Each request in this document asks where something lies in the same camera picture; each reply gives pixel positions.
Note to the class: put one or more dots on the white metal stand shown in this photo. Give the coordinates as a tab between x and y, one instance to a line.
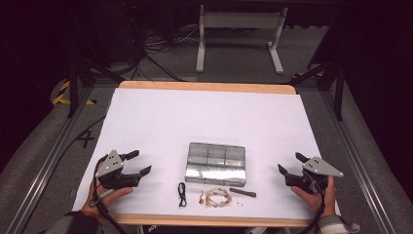
240	20

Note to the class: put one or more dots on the small pearl earring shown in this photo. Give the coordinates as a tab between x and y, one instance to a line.
239	204

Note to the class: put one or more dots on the person's right hand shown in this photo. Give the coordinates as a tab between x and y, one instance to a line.
319	203

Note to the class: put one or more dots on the wooden table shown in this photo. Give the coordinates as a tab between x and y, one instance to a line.
201	85

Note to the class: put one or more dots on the clear compartment organizer box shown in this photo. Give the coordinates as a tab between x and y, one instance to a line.
216	164

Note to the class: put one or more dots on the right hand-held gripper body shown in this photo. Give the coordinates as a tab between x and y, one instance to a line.
319	167

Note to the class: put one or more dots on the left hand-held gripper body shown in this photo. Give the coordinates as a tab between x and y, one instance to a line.
112	165

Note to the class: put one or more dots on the yellow black hazard tape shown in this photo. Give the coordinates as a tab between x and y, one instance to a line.
61	92

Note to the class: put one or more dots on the black metal stand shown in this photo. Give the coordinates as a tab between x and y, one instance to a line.
73	84
338	94

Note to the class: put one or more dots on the white table mat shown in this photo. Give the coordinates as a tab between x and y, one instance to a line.
195	113

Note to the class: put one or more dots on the aluminium floor rail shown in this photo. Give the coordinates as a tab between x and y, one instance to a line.
357	162
48	162

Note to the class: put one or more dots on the person's left hand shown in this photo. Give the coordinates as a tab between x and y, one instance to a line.
107	199

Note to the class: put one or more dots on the black pen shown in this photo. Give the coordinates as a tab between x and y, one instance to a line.
243	192

